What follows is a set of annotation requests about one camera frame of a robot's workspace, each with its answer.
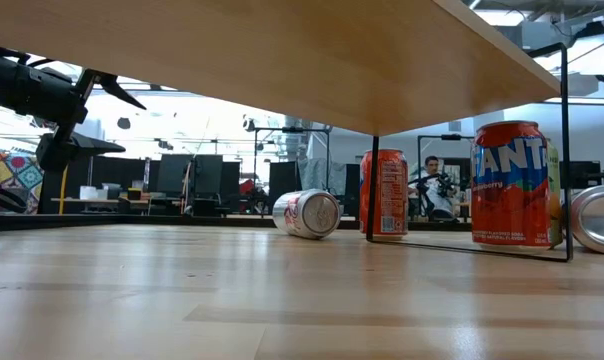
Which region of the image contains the black metal workstation frame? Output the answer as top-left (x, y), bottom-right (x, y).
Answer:
top-left (415, 133), bottom-right (476, 221)
top-left (253, 124), bottom-right (332, 217)

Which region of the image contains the orange Fanta can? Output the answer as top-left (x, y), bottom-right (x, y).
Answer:
top-left (359, 148), bottom-right (410, 241)

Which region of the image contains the person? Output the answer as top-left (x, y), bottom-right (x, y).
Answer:
top-left (409, 154), bottom-right (458, 221)

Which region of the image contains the black aluminium table frame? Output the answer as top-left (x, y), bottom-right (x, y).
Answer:
top-left (0, 213), bottom-right (473, 233)

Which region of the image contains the black cabinet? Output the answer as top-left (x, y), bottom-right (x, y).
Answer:
top-left (268, 160), bottom-right (301, 217)

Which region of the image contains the colourful patchwork quilt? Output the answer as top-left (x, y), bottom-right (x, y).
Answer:
top-left (0, 152), bottom-right (40, 215)

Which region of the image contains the wooden background desk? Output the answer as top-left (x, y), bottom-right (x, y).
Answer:
top-left (51, 192), bottom-right (186, 216)

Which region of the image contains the yellow hanging cable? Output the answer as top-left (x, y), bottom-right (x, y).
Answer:
top-left (58, 167), bottom-right (70, 215)

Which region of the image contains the grey hanging cloth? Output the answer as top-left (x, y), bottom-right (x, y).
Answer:
top-left (297, 157), bottom-right (348, 197)

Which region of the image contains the silver ventilation duct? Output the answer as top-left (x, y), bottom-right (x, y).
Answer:
top-left (274, 117), bottom-right (313, 161)

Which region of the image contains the green yellow beverage can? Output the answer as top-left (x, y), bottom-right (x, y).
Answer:
top-left (546, 139), bottom-right (566, 249)

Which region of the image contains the black partition panel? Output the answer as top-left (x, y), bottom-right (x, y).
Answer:
top-left (64, 154), bottom-right (156, 200)

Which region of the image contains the silver Diet Coke can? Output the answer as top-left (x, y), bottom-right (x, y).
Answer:
top-left (271, 188), bottom-right (342, 240)

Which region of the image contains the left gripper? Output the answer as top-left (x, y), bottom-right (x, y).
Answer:
top-left (11, 63), bottom-right (148, 175)

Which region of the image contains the wooden shelf with black legs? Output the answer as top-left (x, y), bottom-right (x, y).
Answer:
top-left (0, 0), bottom-right (574, 265)

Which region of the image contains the red Fanta strawberry can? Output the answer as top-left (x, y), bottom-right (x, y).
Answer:
top-left (470, 119), bottom-right (553, 250)

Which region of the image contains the black monitor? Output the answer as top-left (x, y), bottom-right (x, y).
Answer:
top-left (566, 159), bottom-right (604, 191)
top-left (155, 153), bottom-right (194, 198)
top-left (194, 154), bottom-right (225, 199)

